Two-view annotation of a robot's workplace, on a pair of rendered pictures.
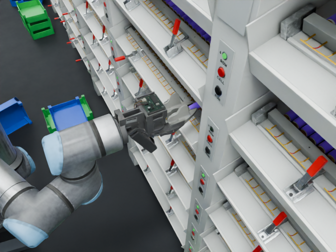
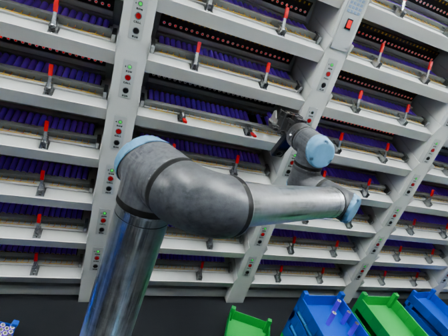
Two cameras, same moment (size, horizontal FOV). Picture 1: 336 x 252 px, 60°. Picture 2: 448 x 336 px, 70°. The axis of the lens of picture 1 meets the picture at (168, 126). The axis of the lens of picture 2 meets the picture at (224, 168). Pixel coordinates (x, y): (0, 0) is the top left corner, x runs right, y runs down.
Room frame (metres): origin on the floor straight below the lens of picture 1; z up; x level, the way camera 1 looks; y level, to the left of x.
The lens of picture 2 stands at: (0.54, 1.22, 1.22)
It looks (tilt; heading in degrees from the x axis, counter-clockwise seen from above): 22 degrees down; 275
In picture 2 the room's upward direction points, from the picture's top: 18 degrees clockwise
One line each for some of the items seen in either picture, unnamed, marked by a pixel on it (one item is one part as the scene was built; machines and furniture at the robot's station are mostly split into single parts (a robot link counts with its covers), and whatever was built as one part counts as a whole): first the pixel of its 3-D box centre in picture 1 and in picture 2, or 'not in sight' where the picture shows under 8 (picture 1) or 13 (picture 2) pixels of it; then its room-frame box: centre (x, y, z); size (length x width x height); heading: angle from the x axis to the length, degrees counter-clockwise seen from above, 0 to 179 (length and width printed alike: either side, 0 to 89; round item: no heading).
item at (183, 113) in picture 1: (183, 112); not in sight; (0.50, -0.04, 0.98); 0.09 x 0.03 x 0.06; 113
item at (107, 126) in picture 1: (108, 133); (299, 137); (0.44, 0.14, 0.98); 0.10 x 0.05 x 0.09; 27
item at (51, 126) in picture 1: (68, 114); not in sight; (1.38, 0.69, 0.04); 0.30 x 0.20 x 0.08; 117
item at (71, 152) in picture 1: (73, 148); (313, 147); (0.39, 0.22, 0.98); 0.12 x 0.09 x 0.10; 117
